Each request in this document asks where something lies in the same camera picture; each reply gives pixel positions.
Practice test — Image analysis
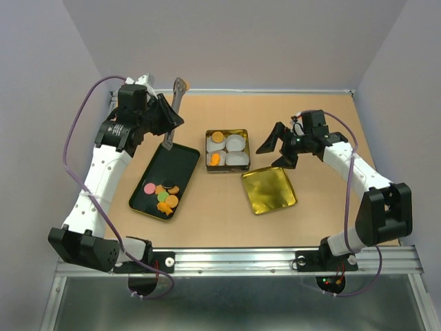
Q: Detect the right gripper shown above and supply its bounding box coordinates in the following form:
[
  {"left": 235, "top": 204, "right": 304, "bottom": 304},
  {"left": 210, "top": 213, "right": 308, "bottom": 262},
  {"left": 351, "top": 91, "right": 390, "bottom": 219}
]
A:
[{"left": 255, "top": 121, "right": 311, "bottom": 169}]

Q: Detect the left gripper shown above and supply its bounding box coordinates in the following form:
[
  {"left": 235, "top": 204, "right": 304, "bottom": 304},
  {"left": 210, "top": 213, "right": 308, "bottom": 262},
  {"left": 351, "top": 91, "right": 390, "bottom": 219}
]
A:
[{"left": 139, "top": 92, "right": 185, "bottom": 136}]

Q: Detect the round tan biscuit cookie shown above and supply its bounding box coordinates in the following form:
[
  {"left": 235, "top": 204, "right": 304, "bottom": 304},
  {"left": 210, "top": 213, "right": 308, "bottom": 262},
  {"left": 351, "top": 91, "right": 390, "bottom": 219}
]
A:
[{"left": 212, "top": 131, "right": 225, "bottom": 143}]

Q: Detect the orange fish cookie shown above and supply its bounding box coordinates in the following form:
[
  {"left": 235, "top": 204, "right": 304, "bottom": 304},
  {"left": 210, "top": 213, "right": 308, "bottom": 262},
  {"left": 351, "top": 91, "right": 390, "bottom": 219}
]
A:
[{"left": 209, "top": 153, "right": 221, "bottom": 166}]

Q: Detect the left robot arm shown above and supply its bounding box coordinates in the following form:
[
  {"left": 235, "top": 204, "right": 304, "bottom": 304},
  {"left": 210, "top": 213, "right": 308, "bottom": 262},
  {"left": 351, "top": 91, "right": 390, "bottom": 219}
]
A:
[{"left": 48, "top": 78, "right": 188, "bottom": 272}]

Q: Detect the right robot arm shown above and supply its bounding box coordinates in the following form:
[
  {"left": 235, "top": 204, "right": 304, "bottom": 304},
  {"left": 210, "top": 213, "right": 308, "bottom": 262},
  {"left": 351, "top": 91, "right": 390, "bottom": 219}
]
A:
[{"left": 256, "top": 110, "right": 413, "bottom": 270}]

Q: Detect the gold tin lid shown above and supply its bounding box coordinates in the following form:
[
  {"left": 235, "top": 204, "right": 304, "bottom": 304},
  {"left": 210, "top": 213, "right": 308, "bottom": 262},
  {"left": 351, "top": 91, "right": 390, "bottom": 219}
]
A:
[{"left": 241, "top": 167, "right": 298, "bottom": 215}]

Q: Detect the white paper cup back right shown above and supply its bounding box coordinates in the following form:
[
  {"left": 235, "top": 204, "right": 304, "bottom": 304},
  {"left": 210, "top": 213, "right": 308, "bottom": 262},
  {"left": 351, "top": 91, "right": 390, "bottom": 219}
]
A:
[{"left": 225, "top": 134, "right": 246, "bottom": 152}]

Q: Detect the white paper cup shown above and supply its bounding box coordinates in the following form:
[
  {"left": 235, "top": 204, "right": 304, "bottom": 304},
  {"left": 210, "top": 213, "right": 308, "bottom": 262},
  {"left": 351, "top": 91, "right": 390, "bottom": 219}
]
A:
[
  {"left": 225, "top": 151, "right": 249, "bottom": 166},
  {"left": 206, "top": 150, "right": 227, "bottom": 166},
  {"left": 206, "top": 136, "right": 226, "bottom": 153},
  {"left": 225, "top": 134, "right": 246, "bottom": 152}
]

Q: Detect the white paper cup front right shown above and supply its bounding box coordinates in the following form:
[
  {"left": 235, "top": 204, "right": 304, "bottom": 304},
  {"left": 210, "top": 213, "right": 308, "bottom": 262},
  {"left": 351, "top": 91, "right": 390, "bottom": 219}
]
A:
[{"left": 225, "top": 151, "right": 249, "bottom": 166}]

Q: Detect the black cookie tray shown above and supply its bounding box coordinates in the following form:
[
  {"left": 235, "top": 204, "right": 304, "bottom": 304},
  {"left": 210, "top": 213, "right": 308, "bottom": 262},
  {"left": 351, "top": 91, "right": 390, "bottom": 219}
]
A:
[{"left": 129, "top": 144, "right": 201, "bottom": 221}]

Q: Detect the gold square tin box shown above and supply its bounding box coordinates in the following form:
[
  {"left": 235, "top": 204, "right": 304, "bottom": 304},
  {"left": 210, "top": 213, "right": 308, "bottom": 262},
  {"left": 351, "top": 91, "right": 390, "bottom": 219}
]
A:
[{"left": 205, "top": 129, "right": 251, "bottom": 174}]

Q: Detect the white paper cup front left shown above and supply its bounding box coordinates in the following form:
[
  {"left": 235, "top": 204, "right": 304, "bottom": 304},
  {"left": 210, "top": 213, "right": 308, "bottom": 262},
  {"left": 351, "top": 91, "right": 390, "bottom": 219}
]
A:
[{"left": 206, "top": 150, "right": 227, "bottom": 166}]

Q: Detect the white paper cup back left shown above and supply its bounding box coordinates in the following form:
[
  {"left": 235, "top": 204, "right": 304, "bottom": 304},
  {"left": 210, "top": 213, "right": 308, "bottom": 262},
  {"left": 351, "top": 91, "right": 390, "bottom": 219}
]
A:
[{"left": 206, "top": 136, "right": 226, "bottom": 153}]

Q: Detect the black sandwich cookie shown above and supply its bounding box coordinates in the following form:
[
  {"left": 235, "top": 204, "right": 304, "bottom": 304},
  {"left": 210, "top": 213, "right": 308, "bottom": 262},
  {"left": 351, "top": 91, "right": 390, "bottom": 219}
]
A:
[{"left": 162, "top": 180, "right": 175, "bottom": 190}]

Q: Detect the orange animal cookie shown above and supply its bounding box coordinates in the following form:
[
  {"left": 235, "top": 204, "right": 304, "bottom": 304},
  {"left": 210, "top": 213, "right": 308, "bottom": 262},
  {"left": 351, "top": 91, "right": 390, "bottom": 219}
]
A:
[{"left": 155, "top": 185, "right": 165, "bottom": 195}]

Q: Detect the pink round cookie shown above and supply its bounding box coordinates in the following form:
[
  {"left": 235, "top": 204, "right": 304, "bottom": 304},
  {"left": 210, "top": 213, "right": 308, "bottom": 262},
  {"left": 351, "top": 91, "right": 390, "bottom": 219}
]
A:
[{"left": 143, "top": 183, "right": 156, "bottom": 195}]

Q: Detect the orange blob cookie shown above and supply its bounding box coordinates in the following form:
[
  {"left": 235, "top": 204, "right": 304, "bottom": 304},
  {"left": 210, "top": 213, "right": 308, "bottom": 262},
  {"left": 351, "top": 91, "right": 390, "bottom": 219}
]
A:
[{"left": 167, "top": 185, "right": 179, "bottom": 194}]

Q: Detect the green round cookie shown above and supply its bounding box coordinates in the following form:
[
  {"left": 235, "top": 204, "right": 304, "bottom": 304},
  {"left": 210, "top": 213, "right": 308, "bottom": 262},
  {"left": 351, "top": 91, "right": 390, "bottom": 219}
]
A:
[{"left": 157, "top": 191, "right": 169, "bottom": 202}]

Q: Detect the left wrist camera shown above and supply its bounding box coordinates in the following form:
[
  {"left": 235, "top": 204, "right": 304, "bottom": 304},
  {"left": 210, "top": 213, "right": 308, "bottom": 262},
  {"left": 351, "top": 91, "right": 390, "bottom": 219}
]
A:
[{"left": 125, "top": 73, "right": 156, "bottom": 96}]

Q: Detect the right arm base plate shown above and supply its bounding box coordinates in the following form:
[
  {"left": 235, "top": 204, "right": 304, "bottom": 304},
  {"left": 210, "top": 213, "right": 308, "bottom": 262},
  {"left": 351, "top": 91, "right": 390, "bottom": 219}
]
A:
[{"left": 295, "top": 250, "right": 358, "bottom": 272}]

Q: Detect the aluminium front rail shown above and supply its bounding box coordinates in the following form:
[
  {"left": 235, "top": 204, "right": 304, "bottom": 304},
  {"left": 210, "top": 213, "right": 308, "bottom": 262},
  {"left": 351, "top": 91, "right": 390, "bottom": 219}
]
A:
[{"left": 54, "top": 245, "right": 424, "bottom": 277}]

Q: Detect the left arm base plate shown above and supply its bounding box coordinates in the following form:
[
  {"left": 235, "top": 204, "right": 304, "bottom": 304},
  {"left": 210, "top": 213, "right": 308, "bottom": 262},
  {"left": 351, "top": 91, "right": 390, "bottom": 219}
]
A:
[{"left": 113, "top": 250, "right": 176, "bottom": 274}]

